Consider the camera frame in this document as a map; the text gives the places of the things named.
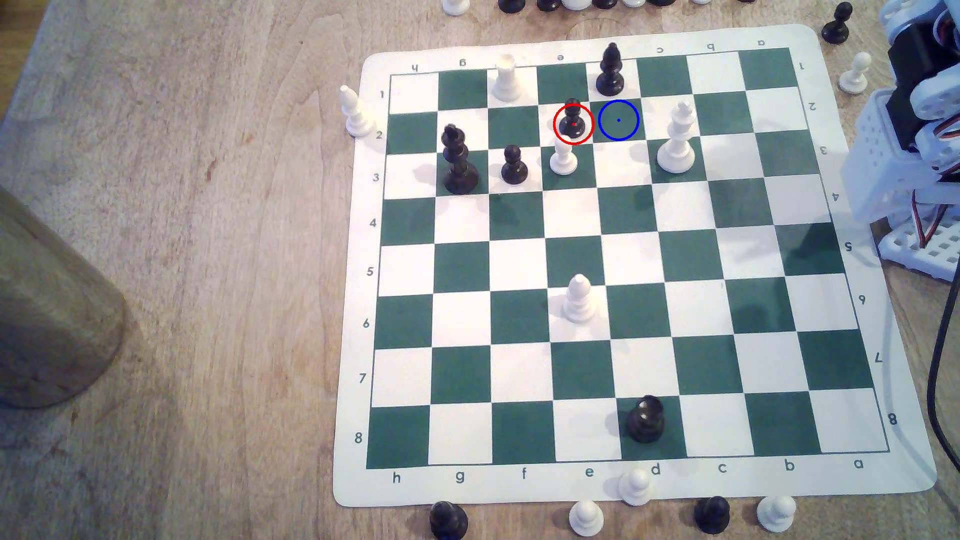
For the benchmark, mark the black pawn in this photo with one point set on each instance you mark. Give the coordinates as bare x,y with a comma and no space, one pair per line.
836,28
574,124
604,3
448,521
712,516
514,169
548,4
646,420

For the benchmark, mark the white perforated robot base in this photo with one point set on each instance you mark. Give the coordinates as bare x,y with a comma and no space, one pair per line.
911,251

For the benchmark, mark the white printed robot arm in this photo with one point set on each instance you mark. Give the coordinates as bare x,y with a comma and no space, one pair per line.
874,165

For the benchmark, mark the green and white chess mat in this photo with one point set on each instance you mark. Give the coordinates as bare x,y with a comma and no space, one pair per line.
517,371

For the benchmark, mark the black king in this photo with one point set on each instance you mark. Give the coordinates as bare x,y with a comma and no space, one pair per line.
459,169

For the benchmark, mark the white bishop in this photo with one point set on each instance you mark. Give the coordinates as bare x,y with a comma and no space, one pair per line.
356,116
579,304

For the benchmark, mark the white rook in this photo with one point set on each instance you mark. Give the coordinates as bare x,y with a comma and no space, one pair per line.
506,82

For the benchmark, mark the black pawn on d8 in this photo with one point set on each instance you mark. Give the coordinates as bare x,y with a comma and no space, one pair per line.
646,420

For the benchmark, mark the white king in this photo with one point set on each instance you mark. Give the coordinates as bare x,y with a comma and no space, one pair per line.
677,146

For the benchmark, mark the black bishop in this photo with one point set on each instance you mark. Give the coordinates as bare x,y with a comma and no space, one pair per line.
610,75

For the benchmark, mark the white queen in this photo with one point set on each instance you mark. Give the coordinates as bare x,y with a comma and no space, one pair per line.
576,4

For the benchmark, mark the large round cylindrical object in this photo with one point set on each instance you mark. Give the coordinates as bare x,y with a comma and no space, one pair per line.
52,315

